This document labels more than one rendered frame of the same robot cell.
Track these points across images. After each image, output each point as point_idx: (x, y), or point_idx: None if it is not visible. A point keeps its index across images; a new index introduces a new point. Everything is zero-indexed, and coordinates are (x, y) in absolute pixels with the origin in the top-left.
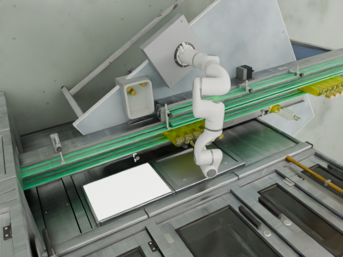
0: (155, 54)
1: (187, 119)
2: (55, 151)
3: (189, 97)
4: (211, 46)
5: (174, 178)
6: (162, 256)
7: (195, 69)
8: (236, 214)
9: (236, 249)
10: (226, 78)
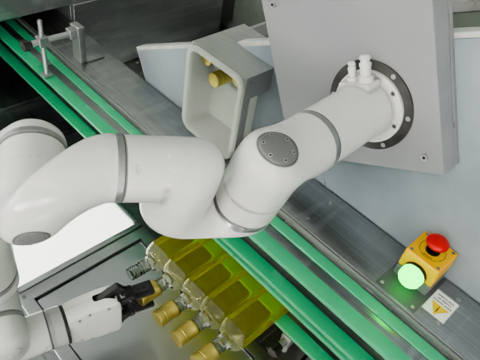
0: (286, 30)
1: (238, 249)
2: (73, 56)
3: (308, 219)
4: None
5: (71, 287)
6: None
7: (413, 183)
8: None
9: None
10: (8, 201)
